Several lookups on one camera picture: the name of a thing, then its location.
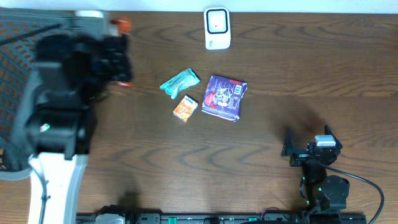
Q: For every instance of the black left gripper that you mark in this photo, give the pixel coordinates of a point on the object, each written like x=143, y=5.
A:
x=117, y=58

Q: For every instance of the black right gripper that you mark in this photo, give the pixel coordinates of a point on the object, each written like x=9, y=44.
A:
x=300, y=156

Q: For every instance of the red chocolate bar wrapper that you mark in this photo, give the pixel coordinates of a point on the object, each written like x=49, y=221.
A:
x=123, y=25

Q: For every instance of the green wet wipes pack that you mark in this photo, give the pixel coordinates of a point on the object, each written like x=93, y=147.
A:
x=185, y=79

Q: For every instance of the orange tissue pack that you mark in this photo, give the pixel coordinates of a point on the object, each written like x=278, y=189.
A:
x=185, y=108

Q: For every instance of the purple snack packet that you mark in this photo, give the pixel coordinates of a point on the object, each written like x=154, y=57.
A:
x=222, y=97

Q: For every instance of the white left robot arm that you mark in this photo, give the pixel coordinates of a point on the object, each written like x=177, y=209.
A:
x=75, y=69

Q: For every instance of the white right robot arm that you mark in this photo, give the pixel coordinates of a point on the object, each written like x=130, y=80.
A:
x=324, y=193

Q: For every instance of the white barcode scanner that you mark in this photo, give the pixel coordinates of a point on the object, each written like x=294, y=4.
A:
x=217, y=28

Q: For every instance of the grey plastic basket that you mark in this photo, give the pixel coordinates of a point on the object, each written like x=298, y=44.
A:
x=17, y=64

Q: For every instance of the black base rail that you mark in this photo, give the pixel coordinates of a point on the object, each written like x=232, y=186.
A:
x=118, y=214

